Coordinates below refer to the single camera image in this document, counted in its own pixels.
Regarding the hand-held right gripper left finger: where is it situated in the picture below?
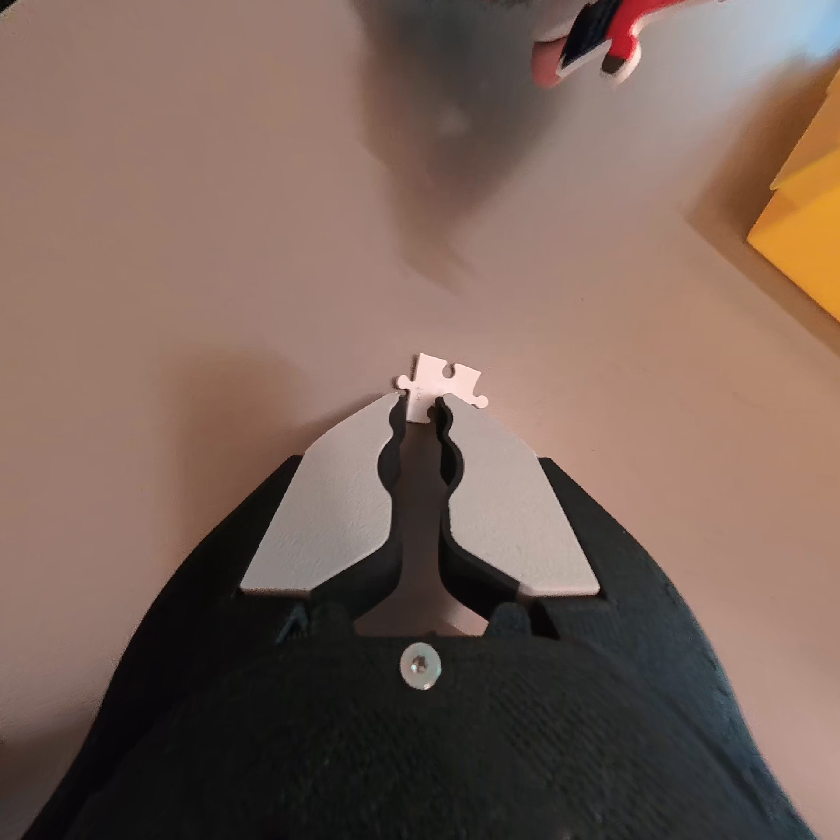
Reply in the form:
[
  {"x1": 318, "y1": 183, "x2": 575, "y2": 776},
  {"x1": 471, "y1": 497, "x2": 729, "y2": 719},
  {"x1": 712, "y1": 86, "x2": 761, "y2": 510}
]
[{"x1": 240, "y1": 392, "x2": 409, "y2": 621}]

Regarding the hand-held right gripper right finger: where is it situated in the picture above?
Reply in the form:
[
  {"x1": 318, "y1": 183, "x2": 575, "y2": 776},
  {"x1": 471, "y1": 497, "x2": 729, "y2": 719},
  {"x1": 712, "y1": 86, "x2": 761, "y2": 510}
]
[{"x1": 430, "y1": 394, "x2": 601, "y2": 635}]

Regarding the single white-backed puzzle piece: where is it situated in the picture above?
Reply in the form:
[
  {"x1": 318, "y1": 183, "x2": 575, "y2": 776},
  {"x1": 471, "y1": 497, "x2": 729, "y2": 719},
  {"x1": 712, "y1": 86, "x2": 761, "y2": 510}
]
[{"x1": 395, "y1": 352, "x2": 490, "y2": 424}]

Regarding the joined puzzle pieces strip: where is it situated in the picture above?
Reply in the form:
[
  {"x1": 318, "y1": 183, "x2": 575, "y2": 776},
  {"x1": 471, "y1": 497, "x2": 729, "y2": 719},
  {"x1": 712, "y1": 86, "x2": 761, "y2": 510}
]
[{"x1": 558, "y1": 0, "x2": 664, "y2": 86}]

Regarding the person's left hand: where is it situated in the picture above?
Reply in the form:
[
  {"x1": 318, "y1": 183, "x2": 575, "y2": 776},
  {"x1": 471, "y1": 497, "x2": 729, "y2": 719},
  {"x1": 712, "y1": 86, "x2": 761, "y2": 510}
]
[{"x1": 530, "y1": 36, "x2": 573, "y2": 91}]

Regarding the yellow box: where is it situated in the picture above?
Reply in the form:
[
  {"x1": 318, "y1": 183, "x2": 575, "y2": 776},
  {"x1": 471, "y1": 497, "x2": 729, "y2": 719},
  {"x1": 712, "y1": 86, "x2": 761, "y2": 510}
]
[{"x1": 747, "y1": 79, "x2": 840, "y2": 329}]

